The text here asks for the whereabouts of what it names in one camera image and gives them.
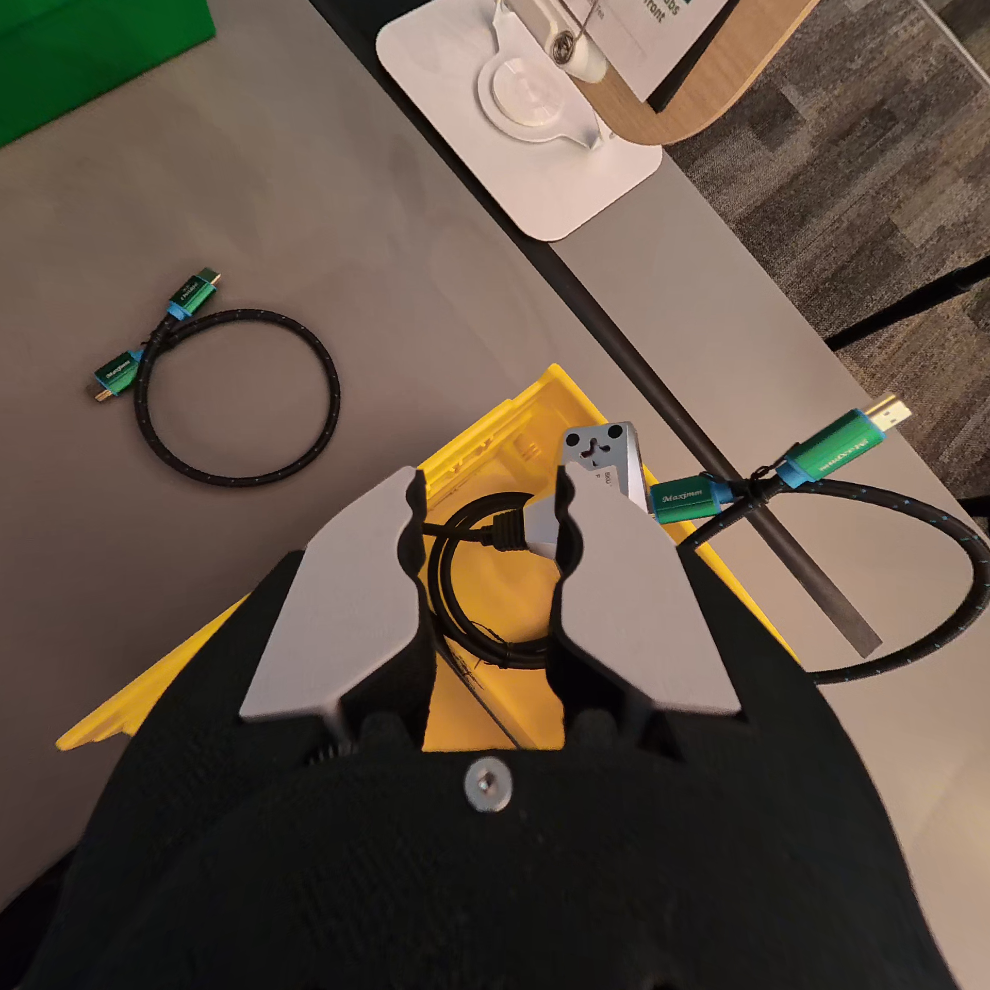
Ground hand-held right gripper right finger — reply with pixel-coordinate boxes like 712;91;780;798
548;464;744;718

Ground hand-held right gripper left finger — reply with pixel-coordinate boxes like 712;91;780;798
238;466;428;722

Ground yellow plastic bin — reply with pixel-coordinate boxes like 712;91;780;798
56;364;798;751

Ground black braided cable green plugs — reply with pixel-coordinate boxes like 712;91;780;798
650;394;990;685
87;267;341;488

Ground green plastic bin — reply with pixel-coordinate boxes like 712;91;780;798
0;0;218;148

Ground black bin divider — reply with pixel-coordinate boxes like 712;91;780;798
441;646;535;750

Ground black stand legs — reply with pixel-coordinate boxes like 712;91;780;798
823;255;990;349

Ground white stand base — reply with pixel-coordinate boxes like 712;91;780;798
376;0;664;242

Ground black braided hub cable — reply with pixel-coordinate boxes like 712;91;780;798
421;491;562;670

